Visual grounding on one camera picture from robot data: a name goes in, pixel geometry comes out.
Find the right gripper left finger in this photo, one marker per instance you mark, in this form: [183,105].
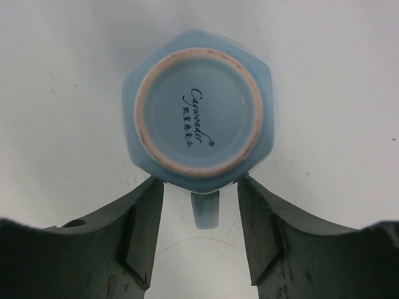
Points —
[108,253]

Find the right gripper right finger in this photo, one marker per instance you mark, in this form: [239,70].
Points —
[294,254]

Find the light blue mug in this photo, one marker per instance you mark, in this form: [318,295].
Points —
[199,113]

